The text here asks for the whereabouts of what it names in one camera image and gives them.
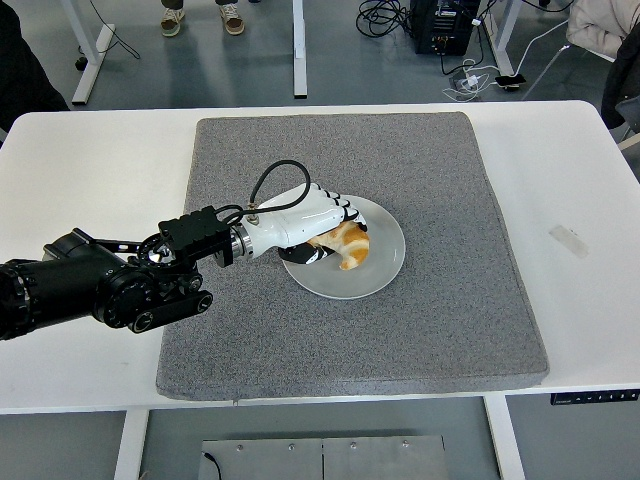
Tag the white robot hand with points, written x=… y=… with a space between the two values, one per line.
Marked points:
x=300 y=215

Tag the golden croissant bread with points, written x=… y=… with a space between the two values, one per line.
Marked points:
x=355 y=247

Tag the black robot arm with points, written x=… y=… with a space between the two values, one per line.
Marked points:
x=65 y=290

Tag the round grey plate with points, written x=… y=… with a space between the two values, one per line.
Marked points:
x=382 y=260

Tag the grey metal plate with screws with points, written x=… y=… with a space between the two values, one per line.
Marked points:
x=350 y=460

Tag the grey speckled mat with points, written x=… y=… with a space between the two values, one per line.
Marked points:
x=350 y=350

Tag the white background table leg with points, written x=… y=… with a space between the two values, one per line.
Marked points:
x=500 y=45
x=90 y=65
x=299 y=50

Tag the person's right foot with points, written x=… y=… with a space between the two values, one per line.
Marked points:
x=171 y=22

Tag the black computer box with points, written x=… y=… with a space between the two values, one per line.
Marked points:
x=440 y=27

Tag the black phone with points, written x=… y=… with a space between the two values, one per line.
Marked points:
x=510 y=80

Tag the small black floor plug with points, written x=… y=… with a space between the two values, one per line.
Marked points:
x=80 y=63

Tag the translucent tape piece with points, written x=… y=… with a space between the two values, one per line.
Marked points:
x=568 y=241

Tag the grey chair leg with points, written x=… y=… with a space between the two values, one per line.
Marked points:
x=547 y=70

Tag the black fabric mass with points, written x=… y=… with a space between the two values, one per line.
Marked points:
x=25 y=50

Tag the black table control panel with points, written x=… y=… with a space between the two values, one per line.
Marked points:
x=595 y=397

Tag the beige jacket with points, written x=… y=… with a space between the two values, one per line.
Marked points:
x=595 y=25

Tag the black jacket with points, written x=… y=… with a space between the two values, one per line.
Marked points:
x=622 y=75

